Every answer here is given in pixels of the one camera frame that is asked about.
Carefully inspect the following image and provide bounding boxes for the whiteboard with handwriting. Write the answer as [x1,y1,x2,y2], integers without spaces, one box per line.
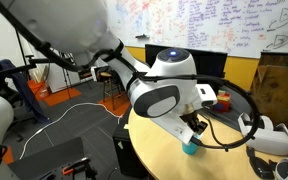
[105,0,288,59]

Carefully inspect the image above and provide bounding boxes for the brown wooden box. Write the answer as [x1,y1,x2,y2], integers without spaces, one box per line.
[249,51,288,129]

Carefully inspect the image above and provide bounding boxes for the white floor cable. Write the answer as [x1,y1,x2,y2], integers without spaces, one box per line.
[18,101,125,161]

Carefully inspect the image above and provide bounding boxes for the black clamp with orange handle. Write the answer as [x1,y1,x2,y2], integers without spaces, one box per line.
[62,157,98,180]

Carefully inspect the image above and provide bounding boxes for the blue jacket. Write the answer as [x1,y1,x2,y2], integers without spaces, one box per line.
[0,59,52,124]

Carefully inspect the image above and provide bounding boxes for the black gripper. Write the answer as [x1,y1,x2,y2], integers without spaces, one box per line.
[180,111,209,138]

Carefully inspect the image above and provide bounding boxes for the black looped wrist cable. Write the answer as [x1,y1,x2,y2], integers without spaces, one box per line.
[130,71,262,151]

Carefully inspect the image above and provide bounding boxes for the black computer monitor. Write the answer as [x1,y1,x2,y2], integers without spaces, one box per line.
[144,43,229,88]

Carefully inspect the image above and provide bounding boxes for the white VR headset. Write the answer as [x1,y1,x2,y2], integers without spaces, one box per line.
[237,112,288,157]

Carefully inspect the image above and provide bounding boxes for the black controller strap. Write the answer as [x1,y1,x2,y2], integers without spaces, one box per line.
[245,145,278,180]

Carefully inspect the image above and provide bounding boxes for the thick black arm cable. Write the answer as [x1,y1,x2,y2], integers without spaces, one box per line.
[0,0,125,73]

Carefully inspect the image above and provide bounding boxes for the teal plastic cup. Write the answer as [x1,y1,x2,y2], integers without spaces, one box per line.
[181,134,200,156]

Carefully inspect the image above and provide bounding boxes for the colourful toy blocks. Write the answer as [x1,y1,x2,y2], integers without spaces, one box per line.
[214,89,232,113]

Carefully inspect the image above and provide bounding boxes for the black computer tower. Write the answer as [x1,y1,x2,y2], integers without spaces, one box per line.
[112,116,150,179]

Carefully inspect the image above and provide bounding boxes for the wooden bar stool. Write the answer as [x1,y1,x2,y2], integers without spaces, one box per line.
[97,66,125,111]

